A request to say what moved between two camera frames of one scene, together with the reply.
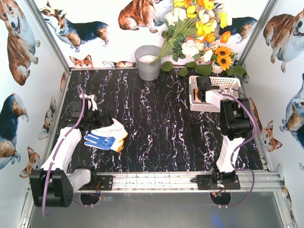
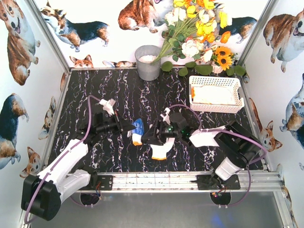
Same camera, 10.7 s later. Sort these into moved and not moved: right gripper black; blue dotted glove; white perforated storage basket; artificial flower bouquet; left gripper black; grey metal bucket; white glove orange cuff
Moved: white glove orange cuff; blue dotted glove; right gripper black; left gripper black
Not moved: white perforated storage basket; grey metal bucket; artificial flower bouquet
